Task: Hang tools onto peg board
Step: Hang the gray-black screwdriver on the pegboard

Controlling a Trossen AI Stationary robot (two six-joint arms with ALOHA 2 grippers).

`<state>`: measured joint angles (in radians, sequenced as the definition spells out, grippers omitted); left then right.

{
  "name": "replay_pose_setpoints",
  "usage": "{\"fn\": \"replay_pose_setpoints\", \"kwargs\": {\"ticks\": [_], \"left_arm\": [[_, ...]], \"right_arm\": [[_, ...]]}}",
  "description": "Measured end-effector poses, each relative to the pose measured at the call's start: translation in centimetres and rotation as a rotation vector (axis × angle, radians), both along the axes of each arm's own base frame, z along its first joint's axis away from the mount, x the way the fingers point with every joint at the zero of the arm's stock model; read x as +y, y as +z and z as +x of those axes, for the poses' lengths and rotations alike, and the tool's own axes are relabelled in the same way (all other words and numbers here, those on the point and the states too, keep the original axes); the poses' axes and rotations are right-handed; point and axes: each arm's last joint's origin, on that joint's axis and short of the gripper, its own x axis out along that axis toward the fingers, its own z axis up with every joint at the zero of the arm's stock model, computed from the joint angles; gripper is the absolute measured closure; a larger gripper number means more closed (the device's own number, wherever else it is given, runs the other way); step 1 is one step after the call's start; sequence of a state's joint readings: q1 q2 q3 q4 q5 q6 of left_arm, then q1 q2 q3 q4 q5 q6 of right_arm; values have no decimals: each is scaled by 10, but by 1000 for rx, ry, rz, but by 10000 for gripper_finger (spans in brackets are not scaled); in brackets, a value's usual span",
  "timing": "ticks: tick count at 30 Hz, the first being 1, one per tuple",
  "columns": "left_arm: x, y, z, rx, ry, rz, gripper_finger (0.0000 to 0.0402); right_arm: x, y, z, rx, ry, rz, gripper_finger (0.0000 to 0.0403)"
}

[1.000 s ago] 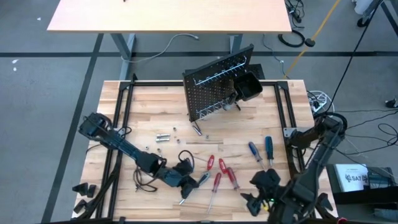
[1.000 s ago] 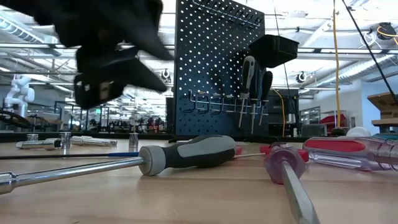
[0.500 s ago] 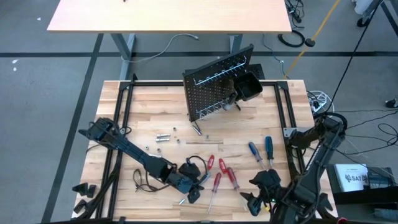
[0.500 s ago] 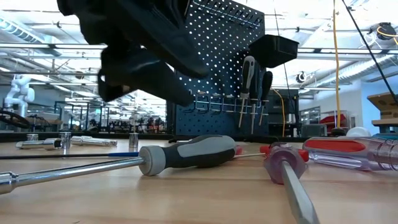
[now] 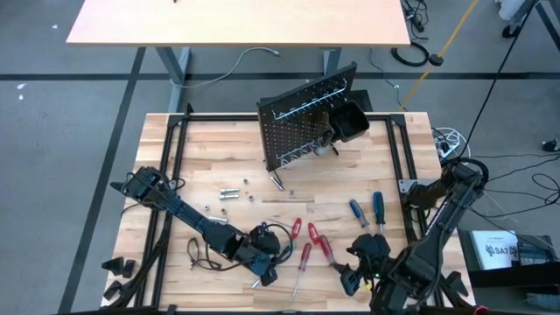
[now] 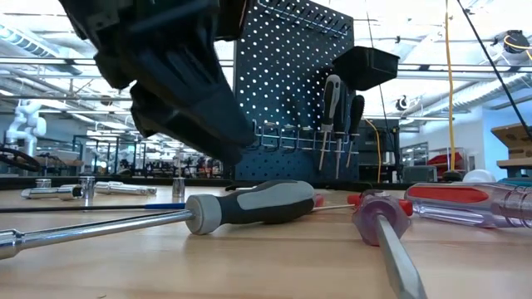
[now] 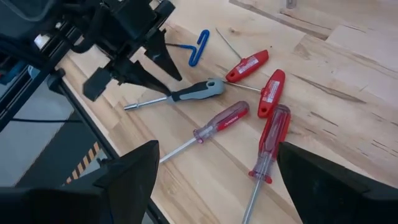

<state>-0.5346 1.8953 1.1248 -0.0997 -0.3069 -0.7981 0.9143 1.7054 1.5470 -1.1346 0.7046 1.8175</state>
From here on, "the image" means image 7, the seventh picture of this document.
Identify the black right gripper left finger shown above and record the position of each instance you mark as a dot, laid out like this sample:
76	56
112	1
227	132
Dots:
77	205

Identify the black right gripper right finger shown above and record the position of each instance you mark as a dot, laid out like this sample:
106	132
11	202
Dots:
342	202

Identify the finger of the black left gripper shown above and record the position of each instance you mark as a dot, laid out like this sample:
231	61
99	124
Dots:
161	56
130	73

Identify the grey black nut driver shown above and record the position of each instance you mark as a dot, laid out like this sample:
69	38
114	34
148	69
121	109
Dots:
199	90

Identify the small red clear Husky screwdriver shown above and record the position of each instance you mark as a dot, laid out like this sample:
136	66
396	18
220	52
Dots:
227	118

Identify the large red clear Husky screwdriver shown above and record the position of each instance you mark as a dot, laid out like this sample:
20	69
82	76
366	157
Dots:
275	130

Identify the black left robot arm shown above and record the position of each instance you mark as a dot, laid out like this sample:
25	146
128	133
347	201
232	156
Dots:
81	18

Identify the yellow black hazard tape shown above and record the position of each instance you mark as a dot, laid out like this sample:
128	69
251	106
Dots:
85	161

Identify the black aluminium table frame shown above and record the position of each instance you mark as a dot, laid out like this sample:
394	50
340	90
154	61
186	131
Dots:
31	85

